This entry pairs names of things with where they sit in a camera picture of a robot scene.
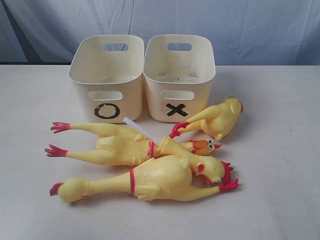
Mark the whole rubber chicken facing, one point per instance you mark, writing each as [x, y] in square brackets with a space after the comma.
[169, 177]
[120, 146]

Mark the headless yellow rubber chicken body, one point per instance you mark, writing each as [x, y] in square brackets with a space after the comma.
[216, 120]

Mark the cream bin marked X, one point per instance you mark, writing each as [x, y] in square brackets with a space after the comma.
[179, 71]

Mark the cream bin marked O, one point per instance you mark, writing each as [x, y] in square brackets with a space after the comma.
[106, 72]

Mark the white backdrop curtain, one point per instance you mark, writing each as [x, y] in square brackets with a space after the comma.
[242, 32]

